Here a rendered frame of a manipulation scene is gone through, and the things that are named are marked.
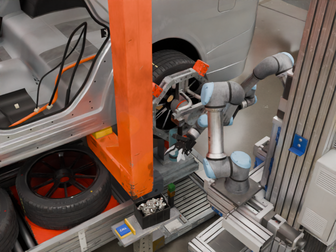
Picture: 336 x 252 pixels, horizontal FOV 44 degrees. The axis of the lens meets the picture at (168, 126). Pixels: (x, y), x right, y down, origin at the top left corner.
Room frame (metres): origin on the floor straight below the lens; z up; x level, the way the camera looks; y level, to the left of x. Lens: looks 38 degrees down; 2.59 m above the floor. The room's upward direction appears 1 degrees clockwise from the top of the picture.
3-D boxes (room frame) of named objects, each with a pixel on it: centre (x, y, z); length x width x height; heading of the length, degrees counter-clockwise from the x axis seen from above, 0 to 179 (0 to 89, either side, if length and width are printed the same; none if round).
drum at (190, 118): (2.44, -0.12, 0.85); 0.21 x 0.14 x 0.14; 36
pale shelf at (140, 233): (1.76, 0.13, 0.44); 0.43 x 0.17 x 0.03; 126
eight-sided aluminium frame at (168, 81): (2.49, -0.08, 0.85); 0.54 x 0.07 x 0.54; 126
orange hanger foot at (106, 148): (2.25, 0.40, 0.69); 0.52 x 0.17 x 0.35; 36
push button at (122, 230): (1.66, 0.27, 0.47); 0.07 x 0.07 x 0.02; 36
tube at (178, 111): (2.34, -0.07, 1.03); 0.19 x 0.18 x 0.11; 36
